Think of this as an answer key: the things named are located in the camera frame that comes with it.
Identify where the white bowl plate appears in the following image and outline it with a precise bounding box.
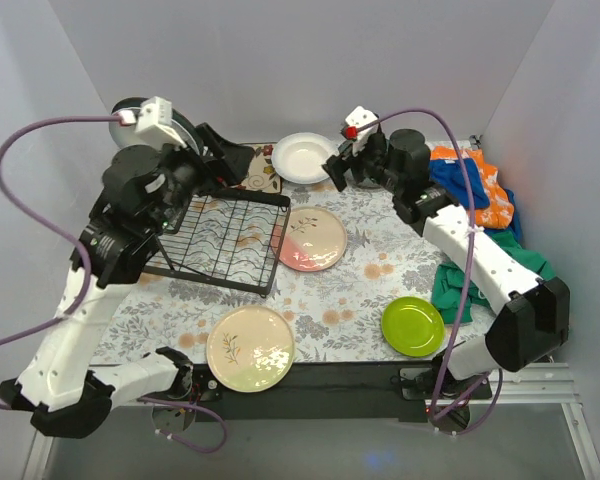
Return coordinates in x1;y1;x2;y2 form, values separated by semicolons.
271;132;338;185
108;96;154;149

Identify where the large dark teal plate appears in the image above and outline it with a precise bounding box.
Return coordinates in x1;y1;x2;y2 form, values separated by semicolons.
172;109;203;153

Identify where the black wire dish rack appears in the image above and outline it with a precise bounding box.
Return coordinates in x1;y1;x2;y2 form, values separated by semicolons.
144;188;291;297

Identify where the white bowl plate front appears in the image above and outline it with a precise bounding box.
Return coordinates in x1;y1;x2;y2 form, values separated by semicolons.
108;96;154;149

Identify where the cream green plate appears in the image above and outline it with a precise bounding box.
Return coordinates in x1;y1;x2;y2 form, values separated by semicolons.
206;305;295;393

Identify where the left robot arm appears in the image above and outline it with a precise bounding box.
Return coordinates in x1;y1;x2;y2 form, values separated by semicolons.
0;124;254;439

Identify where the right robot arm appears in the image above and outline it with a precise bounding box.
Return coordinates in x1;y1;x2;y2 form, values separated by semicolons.
323;126;570;398

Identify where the square floral plate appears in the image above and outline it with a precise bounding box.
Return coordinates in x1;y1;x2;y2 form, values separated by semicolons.
239;144;283;194

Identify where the blue folded cloth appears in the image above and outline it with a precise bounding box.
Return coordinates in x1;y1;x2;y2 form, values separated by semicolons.
429;158;490;209

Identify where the pink cream plate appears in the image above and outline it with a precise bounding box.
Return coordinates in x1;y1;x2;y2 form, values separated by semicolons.
279;206;348;272

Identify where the orange floral cloth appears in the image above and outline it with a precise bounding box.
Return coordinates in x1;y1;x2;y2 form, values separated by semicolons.
430;146;515;230

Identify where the green jacket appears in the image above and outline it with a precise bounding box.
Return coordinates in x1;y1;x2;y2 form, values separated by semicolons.
431;230;556;325

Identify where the lime green plate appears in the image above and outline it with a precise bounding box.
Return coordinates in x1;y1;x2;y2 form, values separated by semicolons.
381;297;445;358

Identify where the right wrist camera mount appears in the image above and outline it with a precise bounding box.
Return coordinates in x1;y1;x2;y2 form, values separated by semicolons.
341;106;379;155

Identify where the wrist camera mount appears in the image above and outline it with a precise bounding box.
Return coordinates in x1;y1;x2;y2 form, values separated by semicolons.
341;106;379;155
117;96;187;150

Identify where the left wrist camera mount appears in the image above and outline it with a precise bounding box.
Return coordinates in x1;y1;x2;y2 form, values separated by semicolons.
117;96;187;150

